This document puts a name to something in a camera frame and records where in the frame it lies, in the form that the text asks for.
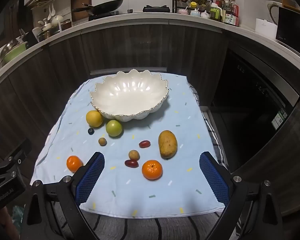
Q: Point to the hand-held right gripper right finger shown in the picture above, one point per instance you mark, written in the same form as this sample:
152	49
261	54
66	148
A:
213	177

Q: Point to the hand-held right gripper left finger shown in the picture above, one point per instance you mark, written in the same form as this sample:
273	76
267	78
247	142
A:
90	177

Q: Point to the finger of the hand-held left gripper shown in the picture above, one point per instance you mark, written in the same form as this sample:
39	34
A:
17	155

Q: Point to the orange tangerine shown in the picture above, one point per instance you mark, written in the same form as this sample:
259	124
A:
74	163
152	170

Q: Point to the brown longan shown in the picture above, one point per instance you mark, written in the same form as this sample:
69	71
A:
134	155
102	141

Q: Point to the red cherry tomato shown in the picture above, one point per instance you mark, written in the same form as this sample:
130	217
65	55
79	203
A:
131	163
144	144

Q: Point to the yellow mango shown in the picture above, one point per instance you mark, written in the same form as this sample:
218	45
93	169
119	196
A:
167	143

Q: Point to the white scalloped ceramic bowl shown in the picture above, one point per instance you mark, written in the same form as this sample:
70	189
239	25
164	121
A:
130	97

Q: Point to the blueberry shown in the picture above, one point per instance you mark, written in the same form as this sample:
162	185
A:
90	131

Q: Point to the green round fruit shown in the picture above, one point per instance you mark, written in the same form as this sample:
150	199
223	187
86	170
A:
114	128

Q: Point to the light blue patterned cloth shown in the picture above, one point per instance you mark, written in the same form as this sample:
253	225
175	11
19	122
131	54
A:
145	197

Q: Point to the grey striped mat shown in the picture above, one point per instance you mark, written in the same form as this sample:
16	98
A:
152	230

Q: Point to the green bowl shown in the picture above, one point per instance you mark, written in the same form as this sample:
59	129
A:
13	53

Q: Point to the black built-in dishwasher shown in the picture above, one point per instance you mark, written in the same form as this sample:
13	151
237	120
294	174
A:
250	97

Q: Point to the white teapot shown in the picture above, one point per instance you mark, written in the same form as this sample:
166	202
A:
57	20

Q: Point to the white cardboard box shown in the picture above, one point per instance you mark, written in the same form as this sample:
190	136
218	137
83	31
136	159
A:
265	28

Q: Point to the dark wooden cutting board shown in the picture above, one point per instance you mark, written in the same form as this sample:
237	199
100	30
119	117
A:
77	2

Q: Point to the dark soy sauce bottle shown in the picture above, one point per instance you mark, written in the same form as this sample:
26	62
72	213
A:
232	15

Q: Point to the green oil bottle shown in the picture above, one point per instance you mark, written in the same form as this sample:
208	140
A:
215	13

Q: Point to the black microwave oven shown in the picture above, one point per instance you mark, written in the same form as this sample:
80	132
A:
293	27

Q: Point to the black wok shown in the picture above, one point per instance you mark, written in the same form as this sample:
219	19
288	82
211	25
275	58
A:
107	6

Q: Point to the red lidded jar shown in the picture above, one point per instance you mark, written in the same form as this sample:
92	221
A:
220	3

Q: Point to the white electric kettle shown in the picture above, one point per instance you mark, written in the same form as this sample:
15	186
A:
272	11

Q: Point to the black gas stove burner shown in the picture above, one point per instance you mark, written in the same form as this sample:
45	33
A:
156	8

